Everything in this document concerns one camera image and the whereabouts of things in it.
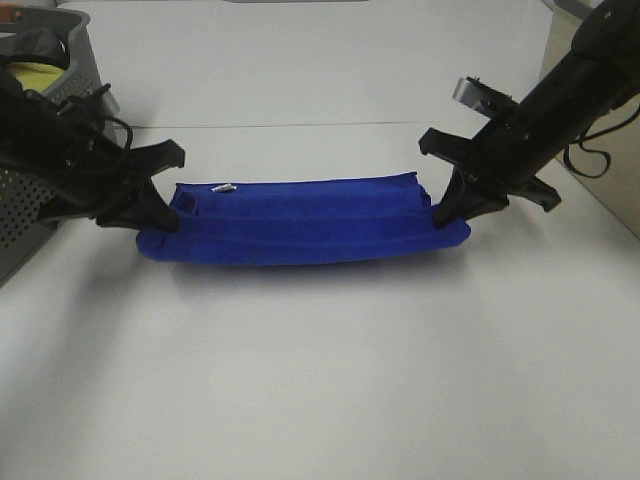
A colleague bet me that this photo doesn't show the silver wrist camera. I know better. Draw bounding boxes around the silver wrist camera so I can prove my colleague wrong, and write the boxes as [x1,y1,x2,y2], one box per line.
[86,83,120,140]
[452,77,518,119]

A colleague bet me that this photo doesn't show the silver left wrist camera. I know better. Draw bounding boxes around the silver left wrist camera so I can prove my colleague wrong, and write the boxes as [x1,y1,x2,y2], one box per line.
[86,83,120,140]

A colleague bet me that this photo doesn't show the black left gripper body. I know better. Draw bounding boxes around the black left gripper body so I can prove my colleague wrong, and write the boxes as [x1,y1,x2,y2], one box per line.
[29,99,145,220]

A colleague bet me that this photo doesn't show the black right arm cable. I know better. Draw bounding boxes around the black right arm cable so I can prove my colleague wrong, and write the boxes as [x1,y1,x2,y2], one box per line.
[563,84,640,179]

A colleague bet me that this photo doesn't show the yellow-green towel in basket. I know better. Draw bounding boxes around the yellow-green towel in basket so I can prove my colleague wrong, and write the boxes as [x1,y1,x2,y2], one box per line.
[7,62,66,92]

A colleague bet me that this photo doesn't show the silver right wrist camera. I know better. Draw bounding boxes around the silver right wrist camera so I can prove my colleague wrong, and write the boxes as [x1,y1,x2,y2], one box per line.
[452,77,518,119]

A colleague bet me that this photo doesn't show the black cloth in basket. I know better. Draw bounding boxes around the black cloth in basket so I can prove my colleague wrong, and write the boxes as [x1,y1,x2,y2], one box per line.
[1,29,70,70]

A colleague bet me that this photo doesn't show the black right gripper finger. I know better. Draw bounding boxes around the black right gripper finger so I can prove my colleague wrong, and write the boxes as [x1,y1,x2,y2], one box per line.
[433,167,509,229]
[418,128,477,165]

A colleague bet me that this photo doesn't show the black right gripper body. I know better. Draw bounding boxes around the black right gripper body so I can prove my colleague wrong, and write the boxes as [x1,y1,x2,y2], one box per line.
[454,99,598,212]

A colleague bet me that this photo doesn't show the grey perforated laundry basket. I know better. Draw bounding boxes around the grey perforated laundry basket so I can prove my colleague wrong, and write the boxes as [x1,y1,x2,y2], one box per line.
[1,4,130,281]

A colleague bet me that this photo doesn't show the blue towel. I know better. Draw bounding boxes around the blue towel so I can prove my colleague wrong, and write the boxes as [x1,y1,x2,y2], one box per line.
[136,172,471,266]

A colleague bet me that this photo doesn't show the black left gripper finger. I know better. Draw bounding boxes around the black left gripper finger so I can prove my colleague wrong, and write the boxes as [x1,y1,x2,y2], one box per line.
[119,140,186,178]
[96,179,179,232]

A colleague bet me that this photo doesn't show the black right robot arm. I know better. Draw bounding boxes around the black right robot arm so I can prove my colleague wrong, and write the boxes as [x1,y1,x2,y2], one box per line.
[419,1,639,228]

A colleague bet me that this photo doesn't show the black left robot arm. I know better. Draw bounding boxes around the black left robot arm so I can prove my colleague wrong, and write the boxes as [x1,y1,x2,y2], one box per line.
[1,70,186,232]

